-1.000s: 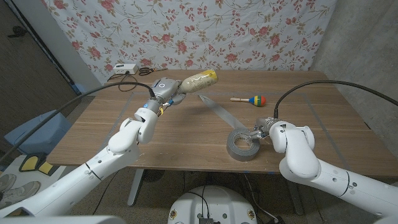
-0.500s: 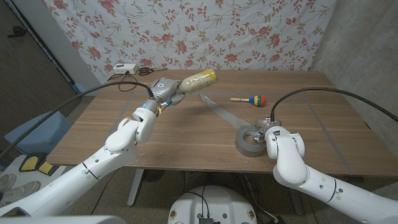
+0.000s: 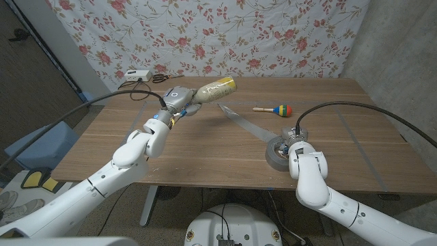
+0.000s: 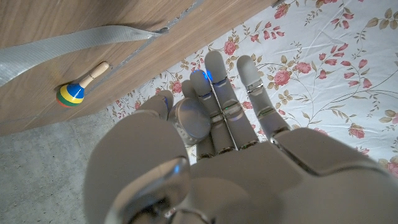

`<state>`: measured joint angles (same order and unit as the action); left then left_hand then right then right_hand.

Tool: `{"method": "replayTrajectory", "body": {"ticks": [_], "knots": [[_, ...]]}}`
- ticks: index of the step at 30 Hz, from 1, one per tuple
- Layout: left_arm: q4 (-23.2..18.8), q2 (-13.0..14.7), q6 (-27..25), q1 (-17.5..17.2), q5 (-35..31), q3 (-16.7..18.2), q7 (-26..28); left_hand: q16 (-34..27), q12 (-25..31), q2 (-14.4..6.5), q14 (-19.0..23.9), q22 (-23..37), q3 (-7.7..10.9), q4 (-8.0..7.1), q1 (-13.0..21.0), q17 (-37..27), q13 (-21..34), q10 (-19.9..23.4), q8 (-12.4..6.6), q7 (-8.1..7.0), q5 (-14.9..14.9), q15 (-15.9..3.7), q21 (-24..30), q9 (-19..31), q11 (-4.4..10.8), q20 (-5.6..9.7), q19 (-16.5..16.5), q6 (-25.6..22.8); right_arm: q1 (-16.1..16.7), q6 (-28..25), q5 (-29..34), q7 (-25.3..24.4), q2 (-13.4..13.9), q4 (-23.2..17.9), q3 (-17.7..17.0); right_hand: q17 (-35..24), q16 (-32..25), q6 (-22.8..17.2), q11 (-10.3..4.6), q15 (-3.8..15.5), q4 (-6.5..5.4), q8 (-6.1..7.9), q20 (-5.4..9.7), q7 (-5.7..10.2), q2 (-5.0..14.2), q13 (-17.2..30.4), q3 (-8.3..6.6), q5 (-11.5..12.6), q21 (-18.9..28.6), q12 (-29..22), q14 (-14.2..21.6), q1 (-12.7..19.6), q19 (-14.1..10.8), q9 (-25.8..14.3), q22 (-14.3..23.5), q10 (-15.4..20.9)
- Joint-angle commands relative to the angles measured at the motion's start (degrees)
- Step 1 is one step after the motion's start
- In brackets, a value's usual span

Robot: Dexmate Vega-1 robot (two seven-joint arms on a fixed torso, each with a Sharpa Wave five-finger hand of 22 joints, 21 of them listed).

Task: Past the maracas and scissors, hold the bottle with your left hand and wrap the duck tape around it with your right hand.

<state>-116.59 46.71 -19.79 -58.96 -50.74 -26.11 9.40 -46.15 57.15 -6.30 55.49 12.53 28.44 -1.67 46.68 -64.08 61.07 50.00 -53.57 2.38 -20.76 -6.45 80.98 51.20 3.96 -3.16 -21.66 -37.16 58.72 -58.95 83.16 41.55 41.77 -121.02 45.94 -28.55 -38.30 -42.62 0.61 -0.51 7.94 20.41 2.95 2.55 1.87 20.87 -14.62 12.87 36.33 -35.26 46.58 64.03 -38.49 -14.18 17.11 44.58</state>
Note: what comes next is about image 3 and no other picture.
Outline yellow and black foot pedal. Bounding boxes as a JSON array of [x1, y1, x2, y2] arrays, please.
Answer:
[[20, 167, 66, 194]]

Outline grey metal table leg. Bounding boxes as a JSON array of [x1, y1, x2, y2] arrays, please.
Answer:
[[139, 185, 160, 228], [312, 204, 335, 236]]

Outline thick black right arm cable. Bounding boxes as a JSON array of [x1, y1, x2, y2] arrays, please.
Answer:
[[295, 100, 437, 150]]

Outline white robot torso base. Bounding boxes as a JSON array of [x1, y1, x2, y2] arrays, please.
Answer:
[[184, 203, 283, 246]]

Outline thin black left wrist cable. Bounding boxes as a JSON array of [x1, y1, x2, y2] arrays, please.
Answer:
[[97, 184, 132, 237]]

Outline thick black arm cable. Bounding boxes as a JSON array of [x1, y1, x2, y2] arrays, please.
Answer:
[[295, 100, 437, 150], [0, 89, 168, 170]]

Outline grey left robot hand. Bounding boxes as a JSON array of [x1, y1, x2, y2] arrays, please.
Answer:
[[155, 85, 204, 127]]

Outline black door handle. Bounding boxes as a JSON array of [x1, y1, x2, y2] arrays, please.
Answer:
[[8, 28, 31, 42]]

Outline cream bottle with yellow label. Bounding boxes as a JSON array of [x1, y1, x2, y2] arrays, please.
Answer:
[[194, 76, 238, 105]]

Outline black power strip cable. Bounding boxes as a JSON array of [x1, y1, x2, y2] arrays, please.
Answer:
[[117, 79, 152, 102]]

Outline colourful striped wooden maraca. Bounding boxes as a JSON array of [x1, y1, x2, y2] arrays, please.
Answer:
[[252, 104, 293, 118]]

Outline grey sneaker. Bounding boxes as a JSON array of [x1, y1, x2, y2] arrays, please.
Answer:
[[0, 191, 18, 212], [0, 199, 45, 225]]

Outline white power adapter box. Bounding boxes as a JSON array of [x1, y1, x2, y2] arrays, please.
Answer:
[[124, 69, 152, 83]]

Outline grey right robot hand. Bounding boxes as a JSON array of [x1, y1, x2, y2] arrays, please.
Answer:
[[278, 126, 310, 156]]

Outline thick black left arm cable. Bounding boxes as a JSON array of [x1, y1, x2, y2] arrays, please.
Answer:
[[0, 89, 168, 170]]

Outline floral backdrop cloth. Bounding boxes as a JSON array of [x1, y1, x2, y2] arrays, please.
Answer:
[[46, 0, 371, 93]]

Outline black scissors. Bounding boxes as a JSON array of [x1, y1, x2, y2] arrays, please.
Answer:
[[152, 72, 185, 84]]

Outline dark wooden door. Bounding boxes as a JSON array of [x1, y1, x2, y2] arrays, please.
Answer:
[[0, 0, 90, 151]]

